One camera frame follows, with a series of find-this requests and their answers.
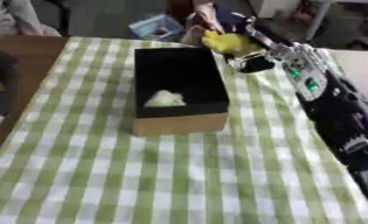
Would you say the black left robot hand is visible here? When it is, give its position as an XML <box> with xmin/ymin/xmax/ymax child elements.
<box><xmin>0</xmin><ymin>47</ymin><xmax>22</xmax><ymax>117</ymax></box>

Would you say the person's hand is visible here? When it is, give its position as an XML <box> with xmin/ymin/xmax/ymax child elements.
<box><xmin>192</xmin><ymin>2</ymin><xmax>226</xmax><ymax>33</ymax></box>

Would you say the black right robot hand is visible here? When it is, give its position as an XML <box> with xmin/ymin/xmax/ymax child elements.
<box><xmin>214</xmin><ymin>5</ymin><xmax>288</xmax><ymax>74</ymax></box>

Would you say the yellow soft toy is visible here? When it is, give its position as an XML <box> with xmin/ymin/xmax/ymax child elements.
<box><xmin>200</xmin><ymin>29</ymin><xmax>268</xmax><ymax>57</ymax></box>

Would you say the cardboard box black inside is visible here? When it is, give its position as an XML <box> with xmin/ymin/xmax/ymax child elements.
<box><xmin>131</xmin><ymin>46</ymin><xmax>232</xmax><ymax>137</ymax></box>

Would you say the blue basket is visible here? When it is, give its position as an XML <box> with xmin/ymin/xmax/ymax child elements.
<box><xmin>127</xmin><ymin>13</ymin><xmax>187</xmax><ymax>41</ymax></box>

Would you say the person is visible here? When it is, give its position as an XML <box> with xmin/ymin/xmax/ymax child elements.
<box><xmin>0</xmin><ymin>0</ymin><xmax>61</xmax><ymax>39</ymax></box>

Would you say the white table leg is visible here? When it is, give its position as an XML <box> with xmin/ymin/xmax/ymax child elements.
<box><xmin>302</xmin><ymin>0</ymin><xmax>337</xmax><ymax>42</ymax></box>

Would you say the pale crumpled object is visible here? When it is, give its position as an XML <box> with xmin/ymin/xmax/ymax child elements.
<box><xmin>142</xmin><ymin>89</ymin><xmax>189</xmax><ymax>109</ymax></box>

